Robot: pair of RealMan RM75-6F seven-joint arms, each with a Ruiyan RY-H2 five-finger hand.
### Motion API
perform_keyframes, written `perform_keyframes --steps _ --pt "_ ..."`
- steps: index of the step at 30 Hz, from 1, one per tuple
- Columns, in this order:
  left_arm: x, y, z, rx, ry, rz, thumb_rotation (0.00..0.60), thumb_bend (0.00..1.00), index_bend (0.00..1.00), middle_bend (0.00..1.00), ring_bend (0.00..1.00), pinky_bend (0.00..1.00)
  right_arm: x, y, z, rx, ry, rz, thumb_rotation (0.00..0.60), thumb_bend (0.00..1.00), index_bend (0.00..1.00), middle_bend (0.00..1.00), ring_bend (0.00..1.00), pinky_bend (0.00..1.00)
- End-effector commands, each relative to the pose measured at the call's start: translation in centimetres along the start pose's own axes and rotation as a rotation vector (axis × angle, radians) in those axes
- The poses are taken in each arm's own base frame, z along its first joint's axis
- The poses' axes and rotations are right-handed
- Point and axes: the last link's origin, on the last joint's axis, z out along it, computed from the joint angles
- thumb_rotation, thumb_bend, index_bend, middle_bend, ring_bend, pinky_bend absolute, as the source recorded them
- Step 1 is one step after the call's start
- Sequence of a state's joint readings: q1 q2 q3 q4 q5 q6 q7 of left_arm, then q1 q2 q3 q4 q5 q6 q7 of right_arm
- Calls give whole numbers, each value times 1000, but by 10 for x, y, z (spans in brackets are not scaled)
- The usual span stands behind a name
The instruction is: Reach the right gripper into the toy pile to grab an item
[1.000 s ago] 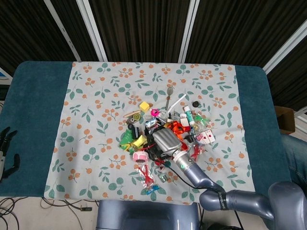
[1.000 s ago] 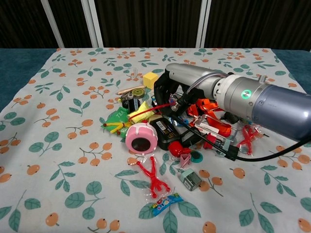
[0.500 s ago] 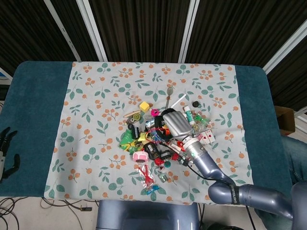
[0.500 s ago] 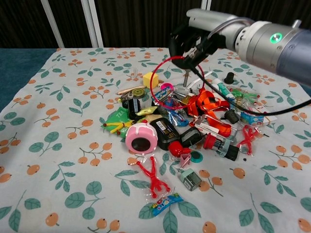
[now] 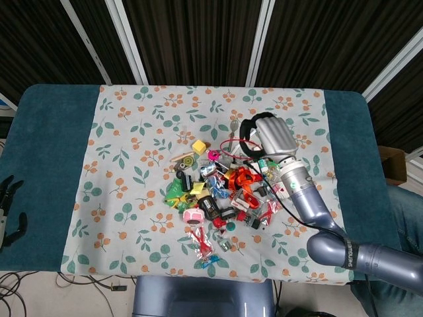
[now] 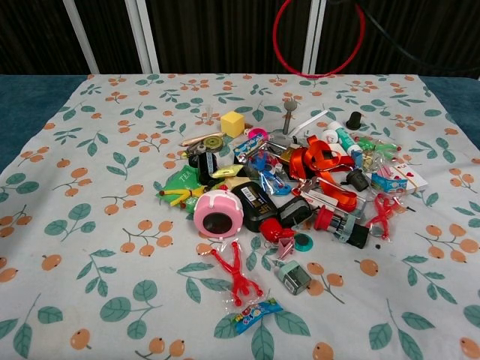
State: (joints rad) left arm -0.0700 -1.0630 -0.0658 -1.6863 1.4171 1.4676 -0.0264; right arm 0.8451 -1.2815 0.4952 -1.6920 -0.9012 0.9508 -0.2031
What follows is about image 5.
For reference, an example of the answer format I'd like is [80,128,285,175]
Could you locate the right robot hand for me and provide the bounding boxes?
[240,112,299,160]

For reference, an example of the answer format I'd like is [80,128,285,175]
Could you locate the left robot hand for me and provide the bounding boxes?
[0,174,29,249]

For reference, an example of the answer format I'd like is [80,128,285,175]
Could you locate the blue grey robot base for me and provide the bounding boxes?
[132,275,276,317]

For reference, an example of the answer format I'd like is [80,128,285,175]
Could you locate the green sticky toy packet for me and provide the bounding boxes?
[264,160,282,180]

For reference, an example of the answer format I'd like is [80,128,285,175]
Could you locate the teal table cover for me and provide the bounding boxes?
[0,83,403,275]

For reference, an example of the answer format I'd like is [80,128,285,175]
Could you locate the white playing card box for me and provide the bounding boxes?
[273,184,292,199]

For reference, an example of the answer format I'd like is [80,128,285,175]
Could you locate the red white small box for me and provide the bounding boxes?
[231,194,258,209]

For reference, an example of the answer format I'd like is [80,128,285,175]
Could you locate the red sticky man toy packet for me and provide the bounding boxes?
[260,200,282,226]
[187,227,215,259]

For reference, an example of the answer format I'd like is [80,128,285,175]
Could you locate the yellow foam cube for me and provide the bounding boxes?
[192,139,208,156]

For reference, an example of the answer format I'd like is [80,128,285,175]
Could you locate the red emergency stop button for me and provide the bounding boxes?
[236,211,262,230]

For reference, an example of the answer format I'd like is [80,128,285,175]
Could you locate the wooden stick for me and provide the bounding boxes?
[169,151,194,163]

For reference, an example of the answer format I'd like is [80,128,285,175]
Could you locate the black battery pack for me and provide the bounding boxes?
[198,195,219,221]

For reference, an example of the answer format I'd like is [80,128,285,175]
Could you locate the brown cardboard box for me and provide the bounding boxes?
[377,145,408,186]

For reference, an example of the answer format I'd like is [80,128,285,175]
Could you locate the green tea bag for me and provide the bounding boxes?
[165,180,183,209]

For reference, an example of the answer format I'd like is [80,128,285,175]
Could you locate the yellow sticky man toy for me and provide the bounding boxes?
[168,195,190,211]

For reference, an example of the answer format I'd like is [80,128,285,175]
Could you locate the floral print tablecloth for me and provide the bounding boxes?
[61,84,352,285]

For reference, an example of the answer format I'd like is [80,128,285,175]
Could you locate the blue candy packet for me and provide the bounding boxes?
[199,254,220,268]

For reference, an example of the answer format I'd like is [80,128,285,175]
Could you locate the orange lanyard ribbon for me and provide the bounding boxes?
[227,166,266,211]

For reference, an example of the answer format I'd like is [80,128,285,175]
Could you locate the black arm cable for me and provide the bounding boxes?
[243,160,348,242]

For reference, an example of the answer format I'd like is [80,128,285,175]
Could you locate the white frame post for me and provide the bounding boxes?
[361,25,423,100]
[245,0,276,87]
[105,0,149,86]
[60,0,112,85]

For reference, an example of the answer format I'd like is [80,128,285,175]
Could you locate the floor cables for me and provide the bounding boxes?
[0,271,134,317]

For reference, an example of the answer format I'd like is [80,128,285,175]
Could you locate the black velcro strap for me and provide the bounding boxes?
[341,235,360,271]

